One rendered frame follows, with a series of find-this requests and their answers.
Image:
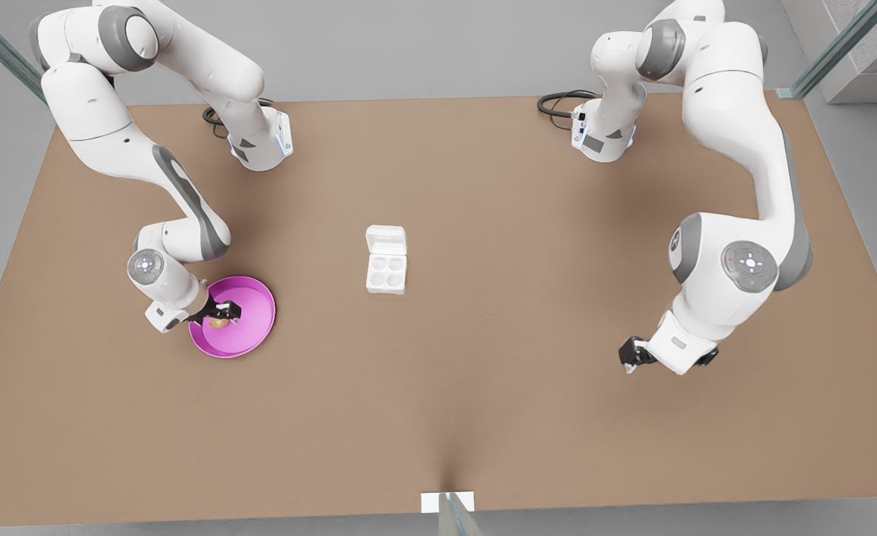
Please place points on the brown egg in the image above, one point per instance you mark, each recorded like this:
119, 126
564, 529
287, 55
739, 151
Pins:
219, 322

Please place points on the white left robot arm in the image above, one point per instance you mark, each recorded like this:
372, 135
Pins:
736, 134

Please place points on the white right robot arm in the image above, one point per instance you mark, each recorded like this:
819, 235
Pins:
96, 112

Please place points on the white egg box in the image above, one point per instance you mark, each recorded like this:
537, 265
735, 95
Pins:
386, 274

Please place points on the white egg box lid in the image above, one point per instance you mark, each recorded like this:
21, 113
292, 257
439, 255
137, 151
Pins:
386, 240

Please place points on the magenta round plate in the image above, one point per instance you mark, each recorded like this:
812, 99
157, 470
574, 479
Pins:
249, 316

